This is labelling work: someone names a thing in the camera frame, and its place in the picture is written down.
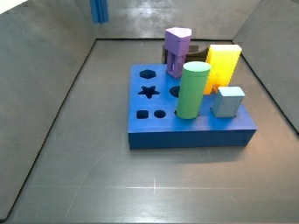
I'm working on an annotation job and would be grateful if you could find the blue star prism block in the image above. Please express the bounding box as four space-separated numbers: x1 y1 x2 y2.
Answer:
89 0 108 24

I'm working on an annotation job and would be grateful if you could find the blue shape sorter board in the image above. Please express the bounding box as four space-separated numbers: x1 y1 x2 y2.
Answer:
127 64 258 149

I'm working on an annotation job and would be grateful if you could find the green cylinder block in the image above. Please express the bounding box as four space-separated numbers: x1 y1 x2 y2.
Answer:
176 61 211 119

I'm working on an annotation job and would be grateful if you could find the light blue square block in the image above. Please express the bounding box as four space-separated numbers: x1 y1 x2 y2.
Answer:
211 87 246 117

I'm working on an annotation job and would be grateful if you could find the purple pentagon block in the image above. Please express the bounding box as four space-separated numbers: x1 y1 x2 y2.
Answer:
164 27 192 79

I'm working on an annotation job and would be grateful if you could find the yellow arch block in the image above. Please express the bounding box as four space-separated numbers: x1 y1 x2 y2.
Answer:
204 45 242 95

